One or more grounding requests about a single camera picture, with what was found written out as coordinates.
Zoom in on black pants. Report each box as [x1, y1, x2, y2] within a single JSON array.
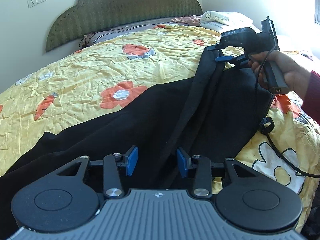
[[1, 49, 273, 236]]

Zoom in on red sleeved right forearm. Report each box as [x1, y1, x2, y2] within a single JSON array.
[[302, 71, 320, 124]]

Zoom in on person's right hand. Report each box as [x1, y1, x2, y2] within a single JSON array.
[[248, 50, 311, 100]]

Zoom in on white folded pillow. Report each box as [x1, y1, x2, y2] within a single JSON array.
[[200, 11, 260, 33]]

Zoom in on pink cloth on bed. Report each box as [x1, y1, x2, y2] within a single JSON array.
[[171, 15, 202, 27]]

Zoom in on yellow floral bed quilt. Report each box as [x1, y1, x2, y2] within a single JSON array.
[[1, 25, 319, 239]]

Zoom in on grey patterned pillow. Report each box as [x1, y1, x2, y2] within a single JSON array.
[[79, 17, 172, 49]]

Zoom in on green padded headboard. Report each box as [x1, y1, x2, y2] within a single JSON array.
[[45, 0, 203, 52]]

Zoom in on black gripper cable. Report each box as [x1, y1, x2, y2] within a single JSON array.
[[254, 47, 320, 179]]

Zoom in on white wall socket pair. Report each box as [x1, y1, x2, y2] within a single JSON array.
[[27, 0, 46, 8]]

